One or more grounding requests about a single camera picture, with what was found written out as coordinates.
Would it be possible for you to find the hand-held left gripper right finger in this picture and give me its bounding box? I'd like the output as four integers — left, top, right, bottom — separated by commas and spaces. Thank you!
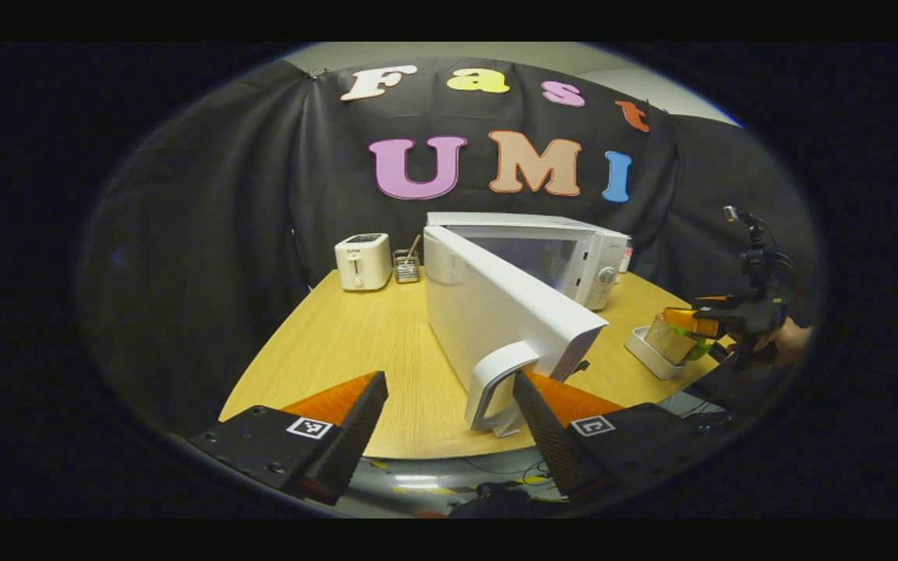
513, 371, 730, 499

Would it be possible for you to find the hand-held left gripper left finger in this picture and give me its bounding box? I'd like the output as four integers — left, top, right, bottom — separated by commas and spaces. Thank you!
188, 371, 389, 506

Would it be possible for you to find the white microwave oven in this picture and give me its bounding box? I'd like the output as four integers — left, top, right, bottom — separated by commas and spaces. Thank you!
422, 212, 633, 437

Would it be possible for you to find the white rectangular tray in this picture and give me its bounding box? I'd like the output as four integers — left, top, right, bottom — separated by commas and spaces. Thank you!
624, 326, 691, 381

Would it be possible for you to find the white toaster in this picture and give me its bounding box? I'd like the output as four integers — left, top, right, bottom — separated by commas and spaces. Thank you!
334, 233, 394, 292

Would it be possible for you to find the black backdrop cloth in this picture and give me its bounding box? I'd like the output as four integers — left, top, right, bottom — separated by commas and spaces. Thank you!
79, 56, 820, 437

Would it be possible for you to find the small wire basket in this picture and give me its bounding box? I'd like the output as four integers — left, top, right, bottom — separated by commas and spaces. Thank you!
393, 248, 422, 284

